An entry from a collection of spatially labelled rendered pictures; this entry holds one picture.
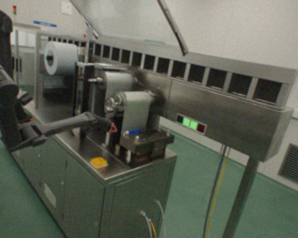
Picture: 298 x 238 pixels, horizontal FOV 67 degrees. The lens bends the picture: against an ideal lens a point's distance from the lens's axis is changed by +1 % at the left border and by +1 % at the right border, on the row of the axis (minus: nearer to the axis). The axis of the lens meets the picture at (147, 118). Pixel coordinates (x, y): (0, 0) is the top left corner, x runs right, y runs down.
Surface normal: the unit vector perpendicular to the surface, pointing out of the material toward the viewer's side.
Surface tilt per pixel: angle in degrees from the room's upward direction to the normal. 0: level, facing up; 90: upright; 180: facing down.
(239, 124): 90
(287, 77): 90
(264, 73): 90
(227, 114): 90
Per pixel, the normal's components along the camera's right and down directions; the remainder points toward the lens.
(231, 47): -0.71, 0.10
